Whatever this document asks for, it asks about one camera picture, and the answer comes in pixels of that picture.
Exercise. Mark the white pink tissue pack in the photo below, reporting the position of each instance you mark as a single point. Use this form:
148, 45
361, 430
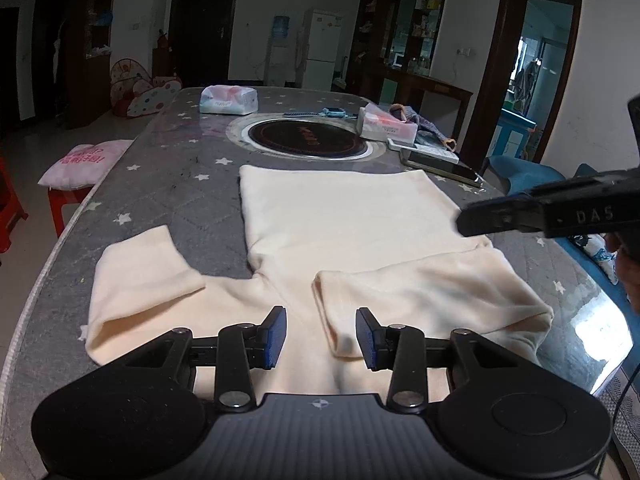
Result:
228, 98

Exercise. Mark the blue wristwatch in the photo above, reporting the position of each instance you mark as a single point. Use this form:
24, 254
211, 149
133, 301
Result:
330, 111

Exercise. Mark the cream knit sweater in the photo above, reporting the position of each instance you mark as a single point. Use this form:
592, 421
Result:
350, 220

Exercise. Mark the blue chair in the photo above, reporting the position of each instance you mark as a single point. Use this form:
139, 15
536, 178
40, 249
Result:
525, 175

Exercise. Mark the water dispenser with blue bottle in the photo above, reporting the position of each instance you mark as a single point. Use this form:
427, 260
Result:
279, 50

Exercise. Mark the person's right hand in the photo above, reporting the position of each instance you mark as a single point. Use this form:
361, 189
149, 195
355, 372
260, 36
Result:
629, 275

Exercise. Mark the round built-in induction cooker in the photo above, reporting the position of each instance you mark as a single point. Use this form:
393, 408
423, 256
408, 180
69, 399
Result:
305, 136

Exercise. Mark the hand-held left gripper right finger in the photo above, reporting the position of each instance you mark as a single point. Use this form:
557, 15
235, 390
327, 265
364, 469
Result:
365, 338

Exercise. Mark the white refrigerator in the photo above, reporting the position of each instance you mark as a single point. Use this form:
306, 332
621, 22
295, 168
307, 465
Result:
320, 50

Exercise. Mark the dark wooden display cabinet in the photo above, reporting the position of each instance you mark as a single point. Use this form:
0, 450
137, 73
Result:
400, 45

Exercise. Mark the blue printed cloth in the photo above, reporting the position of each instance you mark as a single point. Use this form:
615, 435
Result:
592, 255

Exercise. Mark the blue small cabinet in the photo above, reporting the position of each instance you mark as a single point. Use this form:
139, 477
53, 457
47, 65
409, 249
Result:
515, 132

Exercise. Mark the white tissue box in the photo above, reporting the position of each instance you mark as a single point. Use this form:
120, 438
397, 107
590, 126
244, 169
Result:
385, 122

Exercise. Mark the red fire extinguisher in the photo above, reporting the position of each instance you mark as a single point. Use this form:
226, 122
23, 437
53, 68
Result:
161, 40

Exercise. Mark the dark wooden bookshelf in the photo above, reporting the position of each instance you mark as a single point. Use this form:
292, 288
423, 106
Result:
90, 45

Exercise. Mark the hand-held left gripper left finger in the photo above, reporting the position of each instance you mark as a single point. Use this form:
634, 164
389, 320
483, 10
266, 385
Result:
276, 336

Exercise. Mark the grey star-print tablecloth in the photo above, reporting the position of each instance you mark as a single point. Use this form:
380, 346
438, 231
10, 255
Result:
175, 180

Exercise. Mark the pink printed cushion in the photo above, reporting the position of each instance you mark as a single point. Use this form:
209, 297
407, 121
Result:
82, 162

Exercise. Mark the red plastic stool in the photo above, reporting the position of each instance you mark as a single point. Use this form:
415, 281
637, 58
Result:
67, 207
10, 205

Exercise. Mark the purple knitted cloth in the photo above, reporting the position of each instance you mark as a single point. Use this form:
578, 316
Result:
425, 125

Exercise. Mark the dark wooden door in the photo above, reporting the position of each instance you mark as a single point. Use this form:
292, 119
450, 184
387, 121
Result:
202, 30

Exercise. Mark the dotted play tent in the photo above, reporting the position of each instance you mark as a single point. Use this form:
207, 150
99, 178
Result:
137, 87

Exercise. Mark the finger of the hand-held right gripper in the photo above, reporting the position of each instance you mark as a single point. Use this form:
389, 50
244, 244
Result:
500, 217

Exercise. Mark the black tablet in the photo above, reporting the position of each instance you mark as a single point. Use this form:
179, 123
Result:
442, 167

